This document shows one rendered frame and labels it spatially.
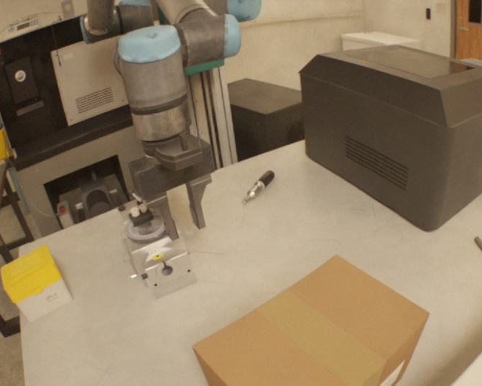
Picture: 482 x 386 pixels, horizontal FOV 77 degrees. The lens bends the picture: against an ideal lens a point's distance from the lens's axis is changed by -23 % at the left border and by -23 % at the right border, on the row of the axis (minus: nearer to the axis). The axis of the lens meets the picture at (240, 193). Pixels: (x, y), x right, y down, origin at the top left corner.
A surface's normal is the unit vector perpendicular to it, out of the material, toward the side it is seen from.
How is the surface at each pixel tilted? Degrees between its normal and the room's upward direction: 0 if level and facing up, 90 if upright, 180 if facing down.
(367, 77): 57
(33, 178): 90
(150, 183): 90
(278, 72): 90
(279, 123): 90
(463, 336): 0
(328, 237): 0
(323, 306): 0
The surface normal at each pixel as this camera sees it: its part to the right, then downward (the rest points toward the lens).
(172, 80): 0.73, 0.29
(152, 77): 0.24, 0.49
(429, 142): -0.87, 0.34
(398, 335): -0.11, -0.84
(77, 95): 0.48, 0.41
